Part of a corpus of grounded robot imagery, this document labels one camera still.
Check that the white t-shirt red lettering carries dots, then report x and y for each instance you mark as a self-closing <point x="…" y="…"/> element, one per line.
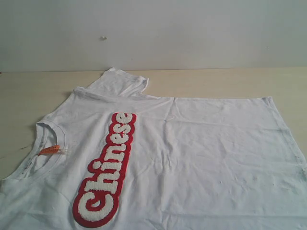
<point x="139" y="162"/>

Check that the orange neck tag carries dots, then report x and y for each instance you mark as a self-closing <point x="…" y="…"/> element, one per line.
<point x="55" y="149"/>

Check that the small white wall fixture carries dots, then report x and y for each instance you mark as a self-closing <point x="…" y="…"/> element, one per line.
<point x="103" y="37"/>

